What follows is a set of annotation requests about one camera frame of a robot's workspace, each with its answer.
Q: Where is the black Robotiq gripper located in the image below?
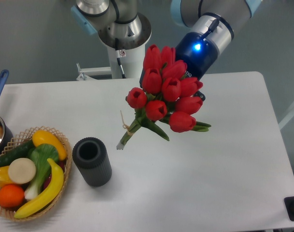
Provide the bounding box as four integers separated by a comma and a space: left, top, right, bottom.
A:
139, 32, 221, 102

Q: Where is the red tulip bouquet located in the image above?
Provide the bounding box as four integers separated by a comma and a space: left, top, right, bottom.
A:
117, 44, 211, 150

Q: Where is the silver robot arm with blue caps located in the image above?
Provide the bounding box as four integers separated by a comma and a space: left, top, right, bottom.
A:
71, 0, 260, 80

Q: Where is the dark grey ribbed vase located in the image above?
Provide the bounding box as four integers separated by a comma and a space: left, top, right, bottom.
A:
72, 137, 112, 187

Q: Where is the yellow squash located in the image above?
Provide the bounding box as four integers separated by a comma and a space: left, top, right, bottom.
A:
32, 130, 67, 161

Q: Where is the green bok choy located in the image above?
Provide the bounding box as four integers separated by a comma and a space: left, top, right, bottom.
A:
25, 144, 59, 201

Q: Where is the yellow banana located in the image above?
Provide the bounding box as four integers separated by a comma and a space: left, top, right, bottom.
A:
14, 158, 64, 219

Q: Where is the woven wicker basket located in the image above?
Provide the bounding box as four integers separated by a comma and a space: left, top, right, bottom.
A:
0, 126, 73, 222

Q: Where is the green cucumber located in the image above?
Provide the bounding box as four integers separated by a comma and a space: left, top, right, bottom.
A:
0, 140, 35, 167

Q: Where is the beige round mushroom cap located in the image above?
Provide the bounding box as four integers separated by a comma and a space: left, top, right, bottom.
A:
8, 158, 36, 184

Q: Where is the orange fruit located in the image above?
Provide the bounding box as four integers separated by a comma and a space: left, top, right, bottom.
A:
0, 184, 25, 208

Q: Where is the yellow bell pepper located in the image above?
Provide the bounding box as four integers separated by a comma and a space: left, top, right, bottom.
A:
0, 166, 14, 188

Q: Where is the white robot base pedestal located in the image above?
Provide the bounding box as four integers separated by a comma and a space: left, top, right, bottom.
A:
75, 26, 152, 81

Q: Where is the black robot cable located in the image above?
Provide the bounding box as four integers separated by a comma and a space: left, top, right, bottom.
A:
114, 38, 127, 79

